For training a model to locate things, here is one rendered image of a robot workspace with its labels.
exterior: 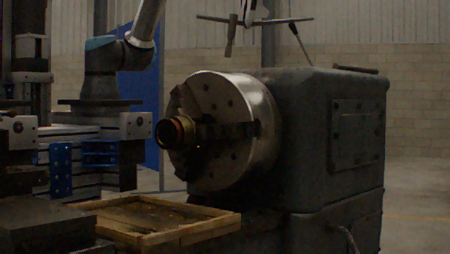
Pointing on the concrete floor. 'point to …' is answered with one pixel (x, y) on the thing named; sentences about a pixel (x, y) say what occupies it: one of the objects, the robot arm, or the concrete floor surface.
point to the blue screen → (140, 80)
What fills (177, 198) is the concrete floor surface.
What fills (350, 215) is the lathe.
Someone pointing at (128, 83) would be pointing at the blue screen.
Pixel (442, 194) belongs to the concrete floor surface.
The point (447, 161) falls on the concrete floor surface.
